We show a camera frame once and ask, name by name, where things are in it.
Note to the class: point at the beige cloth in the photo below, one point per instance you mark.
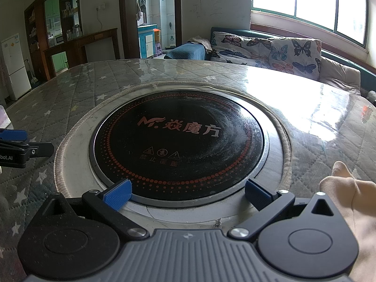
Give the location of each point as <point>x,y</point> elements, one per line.
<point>201,42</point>

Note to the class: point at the wooden counter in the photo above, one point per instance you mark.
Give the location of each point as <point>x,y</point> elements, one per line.
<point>88,38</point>

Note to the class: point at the butterfly print cushion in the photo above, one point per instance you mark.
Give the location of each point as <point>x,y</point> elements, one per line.
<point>296,58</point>
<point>235,48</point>

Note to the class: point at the beige cushion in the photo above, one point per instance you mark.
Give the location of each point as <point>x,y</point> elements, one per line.
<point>340,77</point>

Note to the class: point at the wooden door frame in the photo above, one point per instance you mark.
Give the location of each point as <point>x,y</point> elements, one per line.
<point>126,17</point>

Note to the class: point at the purple stool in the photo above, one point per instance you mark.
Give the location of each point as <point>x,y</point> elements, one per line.
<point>158,50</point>

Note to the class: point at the window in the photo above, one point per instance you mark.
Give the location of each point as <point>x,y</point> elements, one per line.
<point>293,0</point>

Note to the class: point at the orange container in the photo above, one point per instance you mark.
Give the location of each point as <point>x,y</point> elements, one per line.
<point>156,36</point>

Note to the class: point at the wooden shelf cabinet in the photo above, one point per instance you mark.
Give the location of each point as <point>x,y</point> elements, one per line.
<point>38,35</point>

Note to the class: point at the white refrigerator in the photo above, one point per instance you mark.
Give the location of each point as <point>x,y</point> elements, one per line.
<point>14,67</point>

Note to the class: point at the cream garment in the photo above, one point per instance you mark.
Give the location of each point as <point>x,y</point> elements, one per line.
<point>358,211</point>

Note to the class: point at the blue and white cabinet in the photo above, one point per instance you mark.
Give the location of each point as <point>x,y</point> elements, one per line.
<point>146,42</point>

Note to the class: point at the hanging cloth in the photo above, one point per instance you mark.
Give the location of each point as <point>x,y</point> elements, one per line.
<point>141,7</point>

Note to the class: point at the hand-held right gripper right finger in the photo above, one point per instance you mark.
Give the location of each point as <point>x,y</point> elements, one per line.
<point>258,194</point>

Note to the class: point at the round black induction cooktop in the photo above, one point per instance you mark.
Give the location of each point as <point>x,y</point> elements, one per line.
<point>182,147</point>

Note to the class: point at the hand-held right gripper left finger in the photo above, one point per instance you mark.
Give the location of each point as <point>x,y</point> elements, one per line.
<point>117,194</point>

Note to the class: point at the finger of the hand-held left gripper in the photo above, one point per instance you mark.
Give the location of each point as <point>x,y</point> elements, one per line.
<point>14,135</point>
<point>42,149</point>

